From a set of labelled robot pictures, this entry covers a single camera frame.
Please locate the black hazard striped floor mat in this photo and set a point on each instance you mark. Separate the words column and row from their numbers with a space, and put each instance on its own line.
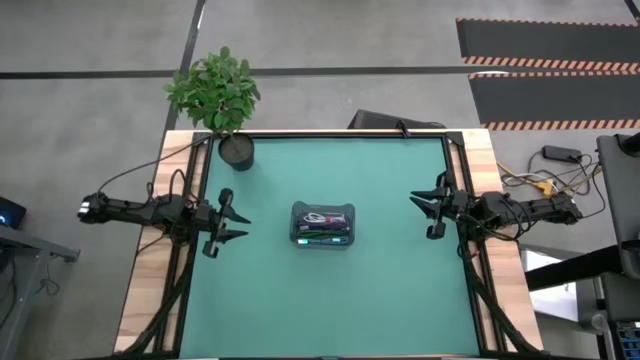
column 550, row 40
column 550, row 97

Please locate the grey equipment stand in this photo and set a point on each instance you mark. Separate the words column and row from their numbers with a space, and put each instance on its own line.
column 620, row 300

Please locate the green leafy plant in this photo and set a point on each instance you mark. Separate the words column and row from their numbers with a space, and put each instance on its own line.
column 215, row 90

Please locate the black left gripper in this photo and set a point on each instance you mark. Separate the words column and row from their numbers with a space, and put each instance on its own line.
column 209, row 218

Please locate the black power adapter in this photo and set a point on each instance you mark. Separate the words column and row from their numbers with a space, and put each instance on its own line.
column 562, row 153

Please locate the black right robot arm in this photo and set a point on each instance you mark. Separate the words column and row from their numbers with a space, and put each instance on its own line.
column 540, row 210

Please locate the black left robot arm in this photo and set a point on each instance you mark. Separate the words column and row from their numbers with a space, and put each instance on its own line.
column 155, row 212

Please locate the grey cabinet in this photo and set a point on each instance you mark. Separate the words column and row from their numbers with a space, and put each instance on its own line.
column 622, row 200

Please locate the black plant pot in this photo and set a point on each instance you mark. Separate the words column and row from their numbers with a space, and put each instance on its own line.
column 236, row 152

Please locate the black device with blue light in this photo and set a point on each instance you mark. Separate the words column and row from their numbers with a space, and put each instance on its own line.
column 12, row 212

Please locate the black metal table frame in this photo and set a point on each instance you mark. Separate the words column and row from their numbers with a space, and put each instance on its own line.
column 325, row 134

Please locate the clear plastic bin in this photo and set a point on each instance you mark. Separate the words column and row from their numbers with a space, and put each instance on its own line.
column 322, row 206

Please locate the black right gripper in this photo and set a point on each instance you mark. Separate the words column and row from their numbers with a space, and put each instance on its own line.
column 457, row 205

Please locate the black support beam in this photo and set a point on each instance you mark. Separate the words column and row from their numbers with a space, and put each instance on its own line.
column 570, row 267

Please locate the grey side desk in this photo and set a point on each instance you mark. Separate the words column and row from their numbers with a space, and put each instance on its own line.
column 20, row 250

